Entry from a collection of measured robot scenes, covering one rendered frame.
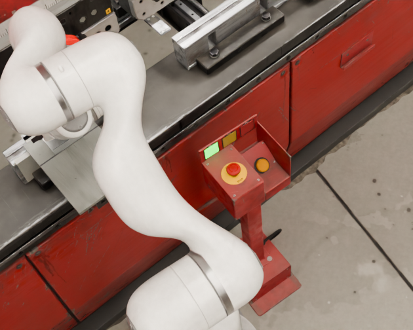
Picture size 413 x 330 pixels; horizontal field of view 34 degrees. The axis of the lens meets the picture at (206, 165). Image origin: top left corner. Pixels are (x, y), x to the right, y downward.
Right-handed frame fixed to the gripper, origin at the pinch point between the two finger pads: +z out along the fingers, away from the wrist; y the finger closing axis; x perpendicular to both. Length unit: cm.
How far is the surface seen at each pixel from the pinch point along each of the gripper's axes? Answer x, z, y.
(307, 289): 102, 49, -47
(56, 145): 4.5, 0.7, 2.5
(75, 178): 13.4, -6.5, 4.2
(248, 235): 66, 32, -35
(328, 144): 70, 70, -95
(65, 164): 9.4, -3.1, 3.7
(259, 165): 42, 5, -42
